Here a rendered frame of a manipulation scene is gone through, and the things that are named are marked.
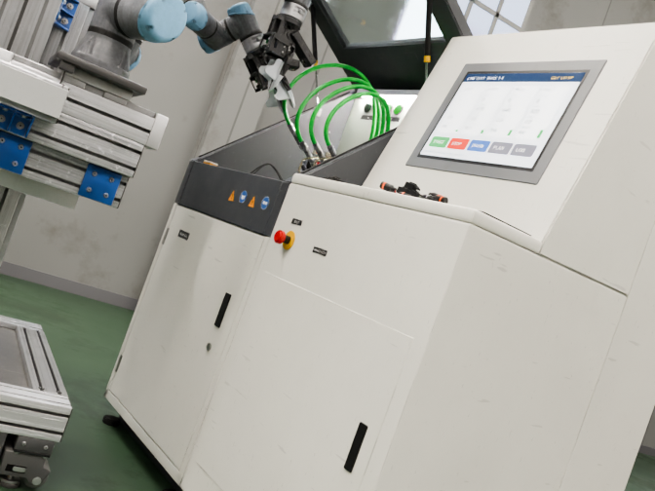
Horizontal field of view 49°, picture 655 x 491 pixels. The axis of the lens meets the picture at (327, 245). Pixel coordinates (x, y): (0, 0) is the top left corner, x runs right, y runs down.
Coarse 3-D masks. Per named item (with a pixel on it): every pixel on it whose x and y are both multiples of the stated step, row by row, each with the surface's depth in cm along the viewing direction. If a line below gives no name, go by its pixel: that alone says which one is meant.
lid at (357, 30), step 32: (320, 0) 265; (352, 0) 251; (384, 0) 238; (416, 0) 226; (448, 0) 214; (352, 32) 265; (384, 32) 251; (416, 32) 238; (448, 32) 223; (352, 64) 278; (384, 64) 262; (416, 64) 247
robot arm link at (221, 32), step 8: (224, 24) 227; (216, 32) 224; (224, 32) 227; (200, 40) 229; (208, 40) 225; (216, 40) 226; (224, 40) 228; (232, 40) 229; (208, 48) 230; (216, 48) 230
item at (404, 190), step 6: (384, 186) 179; (390, 186) 179; (408, 186) 175; (414, 186) 174; (396, 192) 179; (402, 192) 172; (408, 192) 172; (414, 192) 171; (426, 198) 163; (432, 198) 162; (438, 198) 166; (444, 198) 165
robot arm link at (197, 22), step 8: (184, 0) 218; (192, 0) 217; (200, 0) 218; (192, 8) 214; (200, 8) 214; (192, 16) 214; (200, 16) 214; (208, 16) 217; (192, 24) 215; (200, 24) 216; (208, 24) 218; (216, 24) 223; (200, 32) 220; (208, 32) 221
